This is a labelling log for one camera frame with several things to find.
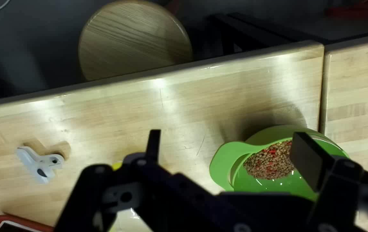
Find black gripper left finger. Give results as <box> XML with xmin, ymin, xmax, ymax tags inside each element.
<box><xmin>145</xmin><ymin>128</ymin><xmax>160</xmax><ymax>162</ymax></box>

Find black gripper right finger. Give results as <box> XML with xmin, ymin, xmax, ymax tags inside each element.
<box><xmin>290</xmin><ymin>132</ymin><xmax>334</xmax><ymax>192</ymax></box>

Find green bowl with seeds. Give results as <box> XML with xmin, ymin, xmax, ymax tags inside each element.
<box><xmin>209</xmin><ymin>125</ymin><xmax>347</xmax><ymax>199</ymax></box>

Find white plastic clip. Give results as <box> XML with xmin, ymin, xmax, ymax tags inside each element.
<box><xmin>15</xmin><ymin>145</ymin><xmax>64</xmax><ymax>184</ymax></box>

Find round wooden stool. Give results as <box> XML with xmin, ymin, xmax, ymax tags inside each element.
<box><xmin>78</xmin><ymin>0</ymin><xmax>192</xmax><ymax>81</ymax></box>

